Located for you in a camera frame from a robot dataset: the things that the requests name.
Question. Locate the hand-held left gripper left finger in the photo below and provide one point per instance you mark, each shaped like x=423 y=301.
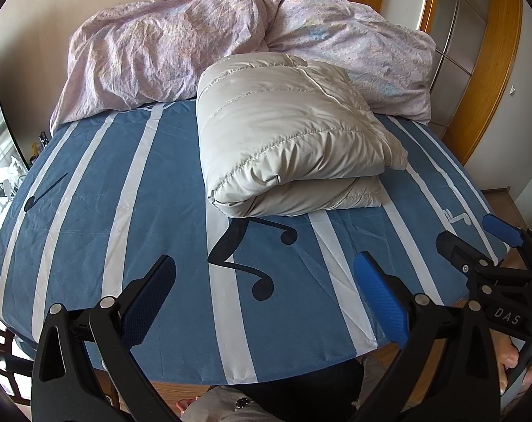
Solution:
x=149 y=299

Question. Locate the person's white jacket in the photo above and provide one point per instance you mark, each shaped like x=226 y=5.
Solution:
x=222 y=409

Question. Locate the beige puffer jacket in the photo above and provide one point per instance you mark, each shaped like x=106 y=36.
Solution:
x=283 y=140

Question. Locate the person's right hand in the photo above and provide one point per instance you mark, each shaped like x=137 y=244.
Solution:
x=507 y=356

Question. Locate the pink floral duvet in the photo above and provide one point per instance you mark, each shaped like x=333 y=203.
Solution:
x=151 y=52

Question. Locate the dark wooden chair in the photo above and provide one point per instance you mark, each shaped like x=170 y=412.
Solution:
x=2 y=360

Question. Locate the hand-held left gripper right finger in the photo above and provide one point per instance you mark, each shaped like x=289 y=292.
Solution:
x=378 y=294

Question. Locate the blue white striped bed sheet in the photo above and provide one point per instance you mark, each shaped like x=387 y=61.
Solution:
x=169 y=211

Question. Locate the wooden door frame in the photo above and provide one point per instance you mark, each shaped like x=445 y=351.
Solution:
x=497 y=74

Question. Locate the frosted glass door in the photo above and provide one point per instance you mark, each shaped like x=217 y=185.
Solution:
x=461 y=30

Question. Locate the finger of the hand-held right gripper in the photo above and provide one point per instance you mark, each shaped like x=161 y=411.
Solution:
x=503 y=228
x=453 y=246

